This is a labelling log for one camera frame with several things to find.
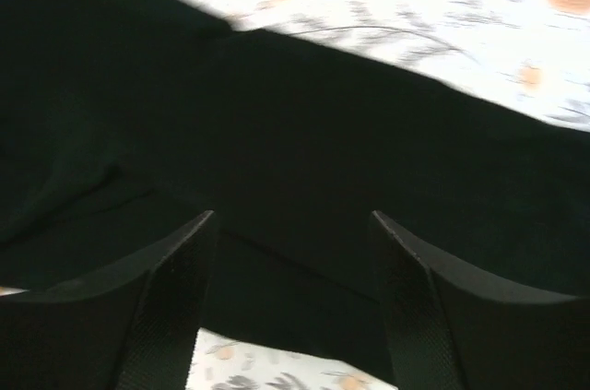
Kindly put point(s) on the black t-shirt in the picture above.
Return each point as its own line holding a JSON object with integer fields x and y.
{"x": 122, "y": 120}

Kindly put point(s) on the floral patterned table mat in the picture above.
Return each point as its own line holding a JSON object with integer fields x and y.
{"x": 528, "y": 56}

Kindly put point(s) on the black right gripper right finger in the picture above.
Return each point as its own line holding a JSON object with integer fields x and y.
{"x": 452, "y": 325}

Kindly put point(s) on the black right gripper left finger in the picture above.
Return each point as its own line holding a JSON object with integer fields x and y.
{"x": 129, "y": 325}

